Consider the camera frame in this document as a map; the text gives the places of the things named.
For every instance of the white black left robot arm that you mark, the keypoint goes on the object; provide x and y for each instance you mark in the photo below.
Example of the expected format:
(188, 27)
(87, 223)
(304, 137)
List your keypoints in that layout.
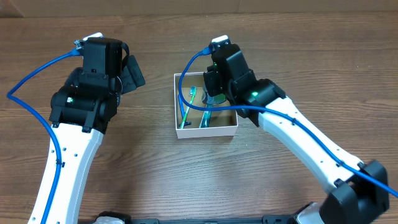
(80, 113)

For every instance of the pink cardboard box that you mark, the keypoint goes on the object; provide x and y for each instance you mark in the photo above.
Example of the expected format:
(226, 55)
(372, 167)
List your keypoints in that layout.
(222, 123)

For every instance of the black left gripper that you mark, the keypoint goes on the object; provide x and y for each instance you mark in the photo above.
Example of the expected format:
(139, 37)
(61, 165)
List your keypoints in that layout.
(134, 75)

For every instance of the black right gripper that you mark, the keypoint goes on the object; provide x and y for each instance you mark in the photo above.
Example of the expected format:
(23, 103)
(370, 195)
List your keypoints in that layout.
(210, 80)

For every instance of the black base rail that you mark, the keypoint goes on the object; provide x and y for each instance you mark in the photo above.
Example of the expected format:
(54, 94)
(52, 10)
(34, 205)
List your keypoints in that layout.
(266, 219)

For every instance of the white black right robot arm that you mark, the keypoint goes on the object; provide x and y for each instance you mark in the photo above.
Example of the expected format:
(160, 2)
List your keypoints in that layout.
(356, 192)

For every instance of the blue disposable razor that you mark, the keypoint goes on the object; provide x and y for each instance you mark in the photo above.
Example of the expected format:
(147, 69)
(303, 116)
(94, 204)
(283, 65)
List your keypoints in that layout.
(183, 113)

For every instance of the teal white toothpaste tube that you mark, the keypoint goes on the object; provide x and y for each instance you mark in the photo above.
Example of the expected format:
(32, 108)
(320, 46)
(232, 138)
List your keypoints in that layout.
(206, 118)

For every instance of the purple soap pump bottle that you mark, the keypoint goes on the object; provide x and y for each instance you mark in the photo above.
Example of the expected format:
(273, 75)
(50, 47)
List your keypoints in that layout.
(212, 100)

